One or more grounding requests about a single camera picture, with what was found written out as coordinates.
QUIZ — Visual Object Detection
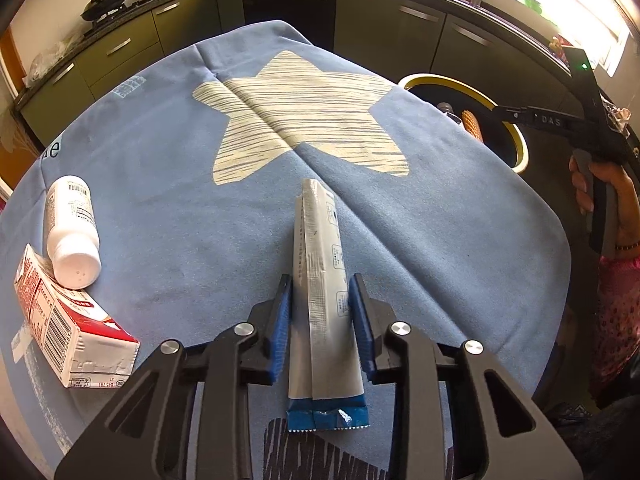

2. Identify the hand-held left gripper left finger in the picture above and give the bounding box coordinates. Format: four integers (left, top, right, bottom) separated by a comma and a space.
54, 274, 293, 480

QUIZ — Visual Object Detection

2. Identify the yellow-rimmed trash bin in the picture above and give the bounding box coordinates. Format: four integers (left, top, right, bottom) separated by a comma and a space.
398, 73, 530, 173

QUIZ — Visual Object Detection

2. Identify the person's dark pants leg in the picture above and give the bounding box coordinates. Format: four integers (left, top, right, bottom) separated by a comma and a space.
545, 390, 640, 480

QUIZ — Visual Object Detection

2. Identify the blue printed tablecloth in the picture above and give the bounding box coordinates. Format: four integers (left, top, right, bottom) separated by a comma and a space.
0, 20, 571, 480

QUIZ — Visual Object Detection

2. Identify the person's right hand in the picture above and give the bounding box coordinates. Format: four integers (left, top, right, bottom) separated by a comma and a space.
569, 157, 640, 252

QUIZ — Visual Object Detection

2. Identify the black wok with lid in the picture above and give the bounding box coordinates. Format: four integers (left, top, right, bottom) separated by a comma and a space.
80, 0, 130, 22

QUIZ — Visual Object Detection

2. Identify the person's right forearm pink sleeve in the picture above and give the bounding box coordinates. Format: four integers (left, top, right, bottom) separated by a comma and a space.
590, 247, 640, 396

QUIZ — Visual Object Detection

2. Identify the red and white milk carton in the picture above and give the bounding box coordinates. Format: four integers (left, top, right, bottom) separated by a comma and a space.
12, 244, 141, 389

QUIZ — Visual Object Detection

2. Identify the black dishwasher front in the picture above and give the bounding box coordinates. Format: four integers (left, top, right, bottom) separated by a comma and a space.
242, 0, 338, 53

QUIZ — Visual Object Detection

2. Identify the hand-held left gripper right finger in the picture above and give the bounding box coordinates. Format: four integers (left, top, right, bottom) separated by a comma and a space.
348, 273, 583, 480

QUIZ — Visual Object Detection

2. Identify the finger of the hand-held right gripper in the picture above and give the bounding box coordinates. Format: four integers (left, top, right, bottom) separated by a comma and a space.
492, 104, 577, 134

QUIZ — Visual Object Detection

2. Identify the white plastic bottle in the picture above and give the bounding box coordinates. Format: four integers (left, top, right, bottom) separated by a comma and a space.
42, 176, 102, 289

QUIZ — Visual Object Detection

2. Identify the silver and blue snack wrapper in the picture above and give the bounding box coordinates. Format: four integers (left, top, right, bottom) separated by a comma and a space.
286, 178, 370, 433

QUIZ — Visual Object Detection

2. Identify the corn cob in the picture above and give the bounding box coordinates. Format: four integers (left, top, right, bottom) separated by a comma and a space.
462, 110, 483, 141

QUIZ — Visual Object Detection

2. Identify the black gas stove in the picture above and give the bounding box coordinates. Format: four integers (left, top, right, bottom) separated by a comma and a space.
82, 0, 206, 31

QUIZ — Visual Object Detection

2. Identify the clear plastic bag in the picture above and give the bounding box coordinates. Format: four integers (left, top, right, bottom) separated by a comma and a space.
25, 35, 76, 86

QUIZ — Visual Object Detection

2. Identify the green base cabinet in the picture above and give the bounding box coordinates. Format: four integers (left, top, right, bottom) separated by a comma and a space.
20, 0, 246, 133
334, 0, 586, 111

